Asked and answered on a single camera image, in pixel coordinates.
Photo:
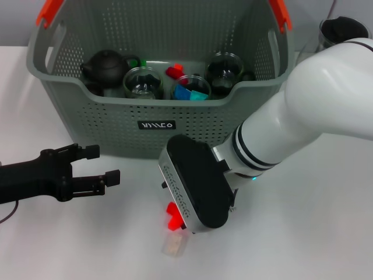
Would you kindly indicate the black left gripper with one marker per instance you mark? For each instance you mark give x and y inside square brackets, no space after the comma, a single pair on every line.
[29,178]

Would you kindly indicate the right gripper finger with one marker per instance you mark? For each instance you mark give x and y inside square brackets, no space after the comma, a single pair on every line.
[164,185]

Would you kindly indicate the small orange toy brick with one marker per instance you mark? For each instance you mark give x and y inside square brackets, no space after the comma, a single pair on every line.
[170,210]
[178,67]

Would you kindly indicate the orange sloped toy brick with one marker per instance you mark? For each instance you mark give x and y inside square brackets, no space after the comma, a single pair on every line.
[175,223]

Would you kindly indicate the clear beige toy brick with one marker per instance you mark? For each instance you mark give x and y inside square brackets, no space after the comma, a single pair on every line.
[174,246]

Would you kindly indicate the glass teacup with black base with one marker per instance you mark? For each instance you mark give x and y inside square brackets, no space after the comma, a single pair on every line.
[198,84]
[223,73]
[142,87]

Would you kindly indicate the blue toy plate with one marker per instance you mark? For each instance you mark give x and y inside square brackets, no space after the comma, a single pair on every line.
[181,92]

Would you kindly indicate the teal toy plate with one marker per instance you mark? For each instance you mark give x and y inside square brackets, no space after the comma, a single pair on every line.
[199,95]

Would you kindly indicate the green toy brick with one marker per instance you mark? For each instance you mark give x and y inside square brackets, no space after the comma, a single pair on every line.
[133,62]

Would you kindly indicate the dark red toy brick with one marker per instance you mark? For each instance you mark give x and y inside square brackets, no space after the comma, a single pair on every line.
[171,74]

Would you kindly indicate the grey perforated storage basket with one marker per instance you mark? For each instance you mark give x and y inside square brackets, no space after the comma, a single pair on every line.
[175,140]

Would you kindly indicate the black brand label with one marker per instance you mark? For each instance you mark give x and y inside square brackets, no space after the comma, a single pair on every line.
[156,125]

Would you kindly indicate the black clay teapot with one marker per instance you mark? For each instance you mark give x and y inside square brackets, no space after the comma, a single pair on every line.
[106,70]

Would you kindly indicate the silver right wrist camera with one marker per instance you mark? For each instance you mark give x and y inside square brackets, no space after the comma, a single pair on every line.
[198,186]

